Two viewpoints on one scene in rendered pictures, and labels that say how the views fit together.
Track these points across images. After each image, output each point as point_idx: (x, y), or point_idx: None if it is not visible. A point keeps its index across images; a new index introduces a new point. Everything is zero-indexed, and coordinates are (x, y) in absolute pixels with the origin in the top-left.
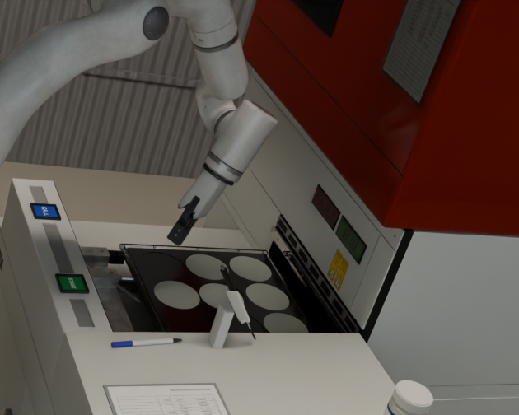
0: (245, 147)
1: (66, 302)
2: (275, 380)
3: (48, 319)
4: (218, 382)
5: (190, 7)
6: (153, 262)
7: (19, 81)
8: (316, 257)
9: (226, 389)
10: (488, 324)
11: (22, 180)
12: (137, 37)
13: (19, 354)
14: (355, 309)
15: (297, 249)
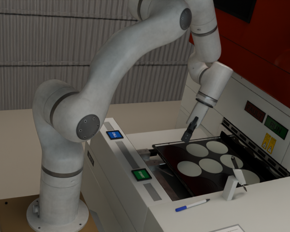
0: (219, 87)
1: (142, 187)
2: (266, 215)
3: (132, 197)
4: (239, 223)
5: (195, 10)
6: (171, 152)
7: (109, 66)
8: (252, 137)
9: (245, 227)
10: None
11: None
12: (176, 29)
13: (113, 212)
14: (285, 163)
15: (238, 134)
